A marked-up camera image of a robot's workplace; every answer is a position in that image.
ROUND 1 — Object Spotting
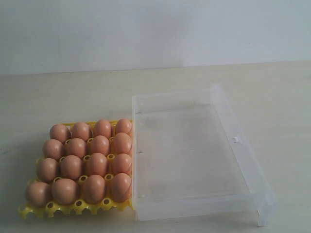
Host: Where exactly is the clear plastic container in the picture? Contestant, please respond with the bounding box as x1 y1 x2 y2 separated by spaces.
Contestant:
132 85 276 227

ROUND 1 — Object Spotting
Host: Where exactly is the brown egg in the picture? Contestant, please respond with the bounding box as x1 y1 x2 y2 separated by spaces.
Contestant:
86 152 108 177
113 133 133 157
115 118 133 136
65 138 87 159
50 124 71 143
112 153 132 175
60 155 83 181
110 173 132 202
83 174 105 204
25 182 53 207
36 158 60 183
52 178 80 205
90 135 110 156
42 139 66 161
71 122 92 142
94 119 112 139

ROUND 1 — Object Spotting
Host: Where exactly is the yellow plastic egg tray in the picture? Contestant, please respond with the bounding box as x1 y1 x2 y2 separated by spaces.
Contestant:
18 120 136 218

